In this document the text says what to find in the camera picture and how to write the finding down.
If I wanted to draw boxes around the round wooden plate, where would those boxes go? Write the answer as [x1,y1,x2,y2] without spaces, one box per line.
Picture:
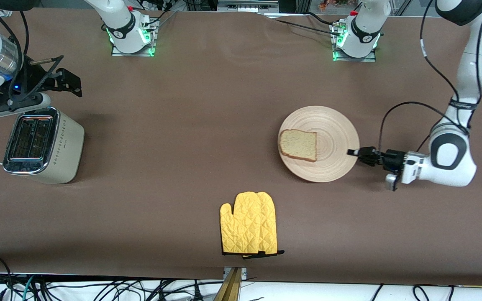
[277,105,360,183]

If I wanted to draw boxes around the slice of bread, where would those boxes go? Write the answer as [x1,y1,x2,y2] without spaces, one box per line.
[279,129,318,163]

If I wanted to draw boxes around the cream two-slot toaster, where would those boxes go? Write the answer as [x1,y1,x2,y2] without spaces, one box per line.
[3,107,85,185]

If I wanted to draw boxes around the yellow quilted oven mitt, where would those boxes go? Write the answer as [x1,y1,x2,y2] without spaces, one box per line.
[220,192,263,255]
[243,191,285,259]

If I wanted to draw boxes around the orange background object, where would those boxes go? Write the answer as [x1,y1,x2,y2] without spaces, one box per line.
[318,0,352,12]

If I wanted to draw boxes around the brass coloured bar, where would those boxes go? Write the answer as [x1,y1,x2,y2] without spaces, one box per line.
[214,268,242,301]

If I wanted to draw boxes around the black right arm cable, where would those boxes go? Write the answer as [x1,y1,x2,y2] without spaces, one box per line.
[0,0,30,101]

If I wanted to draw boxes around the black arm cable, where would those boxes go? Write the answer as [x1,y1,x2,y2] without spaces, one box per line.
[0,0,30,101]
[378,0,482,153]

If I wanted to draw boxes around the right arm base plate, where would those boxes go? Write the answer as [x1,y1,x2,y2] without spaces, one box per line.
[111,19,157,57]

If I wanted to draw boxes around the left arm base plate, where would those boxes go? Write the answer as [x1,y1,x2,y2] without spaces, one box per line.
[332,23,377,63]

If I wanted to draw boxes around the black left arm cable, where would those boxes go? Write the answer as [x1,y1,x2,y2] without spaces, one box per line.
[378,0,482,153]

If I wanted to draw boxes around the black cable on table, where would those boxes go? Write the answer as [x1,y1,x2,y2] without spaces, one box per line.
[266,17,340,37]

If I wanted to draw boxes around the small metal table bracket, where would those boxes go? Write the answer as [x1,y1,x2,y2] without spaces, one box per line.
[223,267,248,280]

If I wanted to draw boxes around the aluminium frame profile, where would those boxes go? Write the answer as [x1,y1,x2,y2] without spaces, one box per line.
[217,0,279,13]

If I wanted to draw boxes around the teal floor cable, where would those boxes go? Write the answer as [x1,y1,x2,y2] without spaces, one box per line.
[21,275,36,301]

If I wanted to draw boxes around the tangled black floor cables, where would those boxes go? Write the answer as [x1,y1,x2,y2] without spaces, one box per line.
[32,278,225,301]

